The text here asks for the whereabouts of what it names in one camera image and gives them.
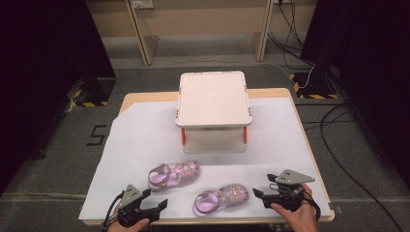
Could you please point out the person's left hand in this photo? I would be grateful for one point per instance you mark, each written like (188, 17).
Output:
(127, 227)

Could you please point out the pink glitter sandal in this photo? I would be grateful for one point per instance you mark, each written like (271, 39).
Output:
(175, 175)
(222, 199)

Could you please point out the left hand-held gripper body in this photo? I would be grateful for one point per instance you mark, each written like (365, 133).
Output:
(132, 211)

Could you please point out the wooden table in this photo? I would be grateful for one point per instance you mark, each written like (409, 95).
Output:
(151, 96)

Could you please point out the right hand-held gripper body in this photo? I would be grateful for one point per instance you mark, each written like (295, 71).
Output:
(287, 192)

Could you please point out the beige wooden desk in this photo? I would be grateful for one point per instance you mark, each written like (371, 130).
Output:
(199, 19)

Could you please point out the white two-tier shoe rack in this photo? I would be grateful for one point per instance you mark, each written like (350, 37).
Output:
(213, 98)

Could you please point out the black yellow striped stand base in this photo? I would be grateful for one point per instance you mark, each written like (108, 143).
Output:
(314, 85)
(93, 93)

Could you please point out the white wall socket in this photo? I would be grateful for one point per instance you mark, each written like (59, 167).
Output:
(142, 4)

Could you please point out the white table sheet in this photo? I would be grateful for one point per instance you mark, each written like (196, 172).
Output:
(145, 141)

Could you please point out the dark curtain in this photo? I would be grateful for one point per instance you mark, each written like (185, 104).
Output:
(374, 64)
(42, 80)

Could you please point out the person's right hand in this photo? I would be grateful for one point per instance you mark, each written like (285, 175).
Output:
(298, 217)

